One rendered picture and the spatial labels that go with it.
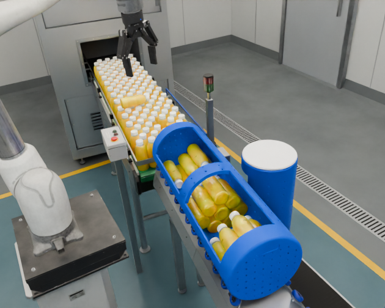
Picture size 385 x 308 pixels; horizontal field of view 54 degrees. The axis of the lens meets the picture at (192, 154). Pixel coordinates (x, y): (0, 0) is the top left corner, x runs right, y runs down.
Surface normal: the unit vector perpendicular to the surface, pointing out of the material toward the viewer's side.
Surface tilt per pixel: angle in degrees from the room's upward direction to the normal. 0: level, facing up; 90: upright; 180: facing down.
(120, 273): 0
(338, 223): 0
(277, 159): 0
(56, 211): 87
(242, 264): 90
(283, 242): 90
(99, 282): 90
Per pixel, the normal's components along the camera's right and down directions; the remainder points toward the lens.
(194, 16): 0.48, 0.45
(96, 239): -0.04, -0.84
